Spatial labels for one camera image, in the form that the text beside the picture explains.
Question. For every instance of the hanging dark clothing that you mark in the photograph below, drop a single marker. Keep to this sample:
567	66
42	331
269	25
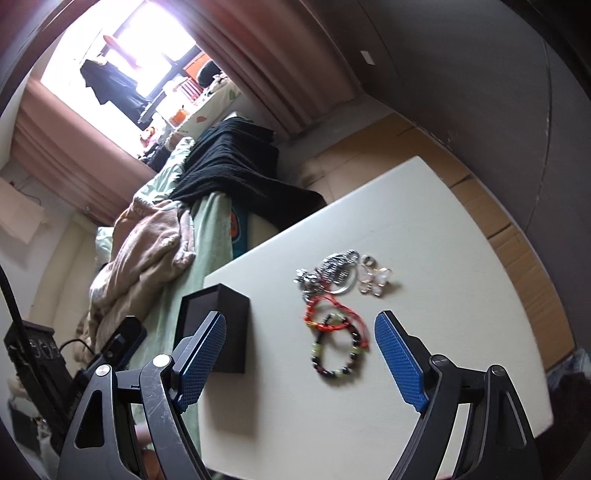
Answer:
115	87

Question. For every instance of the cream padded headboard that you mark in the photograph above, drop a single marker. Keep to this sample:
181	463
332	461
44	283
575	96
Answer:
60	277

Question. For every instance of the beige fleece blanket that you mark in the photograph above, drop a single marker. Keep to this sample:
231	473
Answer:
138	258

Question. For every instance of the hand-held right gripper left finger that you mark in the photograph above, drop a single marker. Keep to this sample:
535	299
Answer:
203	360

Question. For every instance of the white wall switch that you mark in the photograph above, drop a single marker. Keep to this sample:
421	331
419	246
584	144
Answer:
367	57

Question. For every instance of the beige cloth on wall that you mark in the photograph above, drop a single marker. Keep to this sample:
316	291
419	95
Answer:
18	212

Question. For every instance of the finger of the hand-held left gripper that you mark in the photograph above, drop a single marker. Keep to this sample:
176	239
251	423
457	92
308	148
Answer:
122	339

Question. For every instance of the patterned white cloth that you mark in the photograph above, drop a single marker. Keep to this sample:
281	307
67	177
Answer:
207	108

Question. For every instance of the light green bed sheet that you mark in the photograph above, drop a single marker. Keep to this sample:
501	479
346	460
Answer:
212	230

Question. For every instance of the black jewelry box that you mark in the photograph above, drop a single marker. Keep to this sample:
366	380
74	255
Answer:
234	323

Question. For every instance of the orange box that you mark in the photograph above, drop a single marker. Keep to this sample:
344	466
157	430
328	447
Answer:
194	65

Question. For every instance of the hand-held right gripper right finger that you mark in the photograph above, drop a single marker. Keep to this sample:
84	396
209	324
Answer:
397	360

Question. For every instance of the pink curtain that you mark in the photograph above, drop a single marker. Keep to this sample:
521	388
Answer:
78	152
277	64

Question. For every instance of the black knit blanket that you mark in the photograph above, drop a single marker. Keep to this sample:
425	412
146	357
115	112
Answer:
231	161

